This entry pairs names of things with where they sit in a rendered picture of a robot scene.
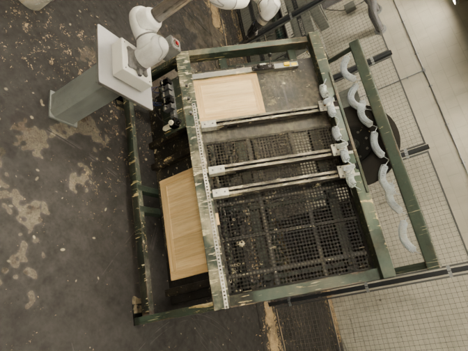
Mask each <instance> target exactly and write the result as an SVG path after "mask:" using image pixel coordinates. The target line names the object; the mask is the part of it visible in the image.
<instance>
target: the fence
mask: <svg viewBox="0 0 468 351"><path fill-rule="evenodd" d="M295 62H297V61H293V62H289V63H290V66H284V65H283V63H277V64H274V69H269V70H259V71H252V67H248V68H238V69H232V70H222V71H216V72H205V73H199V74H194V75H192V77H193V81H194V80H200V79H211V78H216V77H227V76H233V75H243V74H249V73H255V72H256V74H258V73H263V72H274V71H280V70H289V69H295V68H298V63H297V65H291V63H295Z"/></svg>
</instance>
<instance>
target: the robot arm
mask: <svg viewBox="0 0 468 351"><path fill-rule="evenodd" d="M190 1H192V0H163V1H162V2H161V3H159V4H158V5H156V6H155V7H154V8H151V7H147V8H146V7H144V6H136V7H133V9H131V11H130V14H129V21H130V27H131V30H132V32H133V35H134V37H135V39H136V49H132V48H131V47H130V46H127V56H128V64H127V65H128V67H129V68H132V69H134V70H136V72H137V74H138V76H139V77H141V76H142V75H143V76H144V77H147V76H148V72H147V69H148V68H150V67H152V66H154V65H155V64H157V63H159V62H160V61H161V60H162V59H163V58H164V57H165V56H166V55H167V53H168V51H169V45H168V42H167V41H166V40H165V39H164V38H163V37H162V36H160V35H157V32H158V30H159V28H160V27H161V26H162V21H164V20H165V19H166V18H167V17H169V16H171V15H172V14H174V13H175V12H176V11H178V10H179V9H181V8H182V7H183V6H185V5H186V4H188V3H189V2H190ZM209 1H210V3H211V4H212V5H213V6H215V7H217V8H220V9H224V10H233V9H241V8H245V7H246V6H247V5H248V4H249V1H250V0H209ZM253 1H255V2H256V3H257V4H258V5H259V7H260V11H261V12H260V13H259V15H258V16H257V17H256V20H255V21H254V22H252V23H251V26H250V27H249V29H248V31H247V35H246V37H245V38H244V40H243V41H242V42H243V43H246V42H247V41H248V40H249V39H250V40H251V39H253V38H254V37H255V36H257V35H258V31H259V29H261V28H262V27H263V26H265V25H266V24H267V23H268V22H269V20H270V19H272V18H273V17H274V16H275V15H276V13H277V12H278V10H279V9H280V6H281V2H280V1H279V0H253Z"/></svg>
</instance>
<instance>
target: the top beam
mask: <svg viewBox="0 0 468 351"><path fill-rule="evenodd" d="M307 38H308V40H309V41H308V48H309V52H310V55H311V59H312V62H313V66H314V68H315V73H316V75H317V78H318V82H319V85H321V84H324V82H325V79H326V82H325V85H326V86H327V91H328V92H329V94H328V96H329V97H331V96H332V97H334V95H335V93H334V89H333V87H332V83H331V80H330V78H329V74H328V73H329V72H331V69H330V67H329V63H328V60H327V57H326V54H325V50H324V47H323V45H322V41H321V38H320V34H319V32H318V31H314V32H308V35H307ZM335 110H336V115H335V117H337V118H338V119H339V120H338V119H337V118H335V117H333V118H332V117H330V116H329V119H330V121H331V126H332V127H334V126H336V125H337V123H338V121H339V123H338V125H337V127H339V129H340V133H341V135H342V137H341V139H342V140H344V141H346V142H348V140H349V137H348V133H347V131H346V128H345V124H344V122H343V118H342V115H341V111H340V109H335ZM348 155H349V156H350V160H349V162H350V163H352V164H354V163H357V162H356V159H355V157H354V153H351V154H348ZM354 180H355V181H356V182H357V183H356V185H355V186H356V187H358V188H360V189H361V190H360V189H357V188H356V187H353V188H351V190H352V195H353V197H354V201H355V204H356V207H357V211H358V214H359V218H360V220H361V225H362V227H363V230H364V234H365V237H366V241H367V244H368V248H369V251H370V254H371V257H372V260H373V264H374V267H375V268H378V271H379V273H380V277H381V279H388V278H391V277H396V272H395V269H394V267H393V263H392V261H391V257H390V254H389V250H388V248H387V244H386V242H385V238H384V235H383V232H382V229H381V226H380V222H379V219H378V217H377V213H376V211H375V206H374V204H373V200H372V198H371V194H370V192H369V193H366V190H365V188H364V184H363V182H362V179H361V175H356V176H354ZM381 279H379V280H381Z"/></svg>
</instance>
